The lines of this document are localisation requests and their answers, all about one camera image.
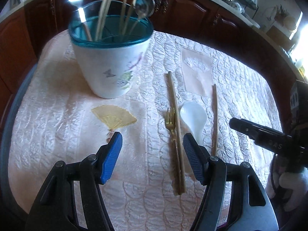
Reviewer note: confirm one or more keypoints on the white ceramic spoon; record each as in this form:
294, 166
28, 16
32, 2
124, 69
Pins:
195, 118

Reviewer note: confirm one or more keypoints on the gold metal fork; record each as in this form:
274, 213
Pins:
170, 122

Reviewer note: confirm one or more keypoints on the silver metal utensil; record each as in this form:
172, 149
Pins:
85, 26

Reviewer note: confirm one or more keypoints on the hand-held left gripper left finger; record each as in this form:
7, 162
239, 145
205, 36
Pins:
110, 158

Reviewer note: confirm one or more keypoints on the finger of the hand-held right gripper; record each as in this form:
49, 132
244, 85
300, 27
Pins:
255, 131

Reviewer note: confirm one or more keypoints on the cardboard box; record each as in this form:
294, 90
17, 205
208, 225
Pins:
280, 37

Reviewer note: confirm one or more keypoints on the quilted pale table cover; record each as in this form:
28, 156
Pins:
72, 125

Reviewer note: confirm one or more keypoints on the dark wooden kitchen cabinets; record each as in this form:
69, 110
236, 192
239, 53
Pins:
192, 7

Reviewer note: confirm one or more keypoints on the metal spoon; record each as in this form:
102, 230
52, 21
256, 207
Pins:
144, 4

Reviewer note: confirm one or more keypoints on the white floral utensil holder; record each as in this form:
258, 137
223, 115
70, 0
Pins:
108, 65

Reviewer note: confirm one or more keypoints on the pale kitchen countertop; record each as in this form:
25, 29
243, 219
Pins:
240, 9

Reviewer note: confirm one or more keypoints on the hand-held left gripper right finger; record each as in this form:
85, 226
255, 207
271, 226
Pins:
193, 158

